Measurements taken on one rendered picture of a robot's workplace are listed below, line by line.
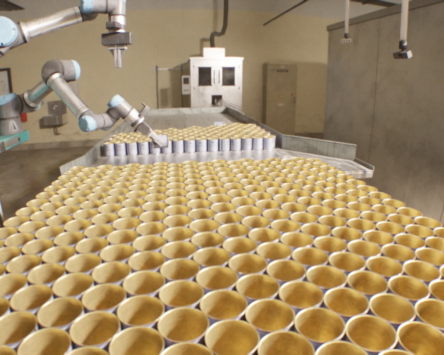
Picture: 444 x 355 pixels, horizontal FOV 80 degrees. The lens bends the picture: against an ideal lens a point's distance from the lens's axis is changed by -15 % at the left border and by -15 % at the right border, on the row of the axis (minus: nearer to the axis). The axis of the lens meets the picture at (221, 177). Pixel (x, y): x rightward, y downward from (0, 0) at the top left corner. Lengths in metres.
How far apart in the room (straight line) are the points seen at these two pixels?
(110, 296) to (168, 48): 7.45
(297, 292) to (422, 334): 0.20
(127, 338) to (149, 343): 0.03
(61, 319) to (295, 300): 0.38
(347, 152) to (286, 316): 1.49
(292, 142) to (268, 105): 5.80
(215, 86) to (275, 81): 1.95
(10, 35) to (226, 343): 1.26
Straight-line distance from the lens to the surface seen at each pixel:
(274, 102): 7.78
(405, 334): 0.50
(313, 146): 1.93
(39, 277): 0.63
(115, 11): 1.44
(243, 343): 0.46
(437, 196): 3.05
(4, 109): 1.97
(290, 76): 7.91
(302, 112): 8.51
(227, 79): 6.39
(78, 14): 1.54
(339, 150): 1.88
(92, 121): 1.46
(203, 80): 6.33
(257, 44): 8.09
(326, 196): 0.95
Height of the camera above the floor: 1.51
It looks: 18 degrees down
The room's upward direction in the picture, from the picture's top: straight up
